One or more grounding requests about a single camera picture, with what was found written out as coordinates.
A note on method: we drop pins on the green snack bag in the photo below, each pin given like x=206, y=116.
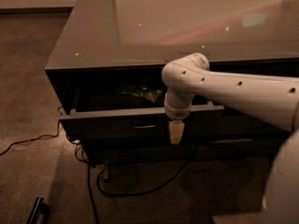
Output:
x=144, y=92

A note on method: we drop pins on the black object on floor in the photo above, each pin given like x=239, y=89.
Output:
x=40, y=208

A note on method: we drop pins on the grey drawer cabinet counter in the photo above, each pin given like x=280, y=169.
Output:
x=108, y=43

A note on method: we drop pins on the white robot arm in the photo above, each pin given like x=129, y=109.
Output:
x=271, y=99

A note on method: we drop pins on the grey drawer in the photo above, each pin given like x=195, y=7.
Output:
x=132, y=154
x=130, y=119
x=237, y=149

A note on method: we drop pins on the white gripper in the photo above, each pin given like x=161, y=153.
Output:
x=177, y=113

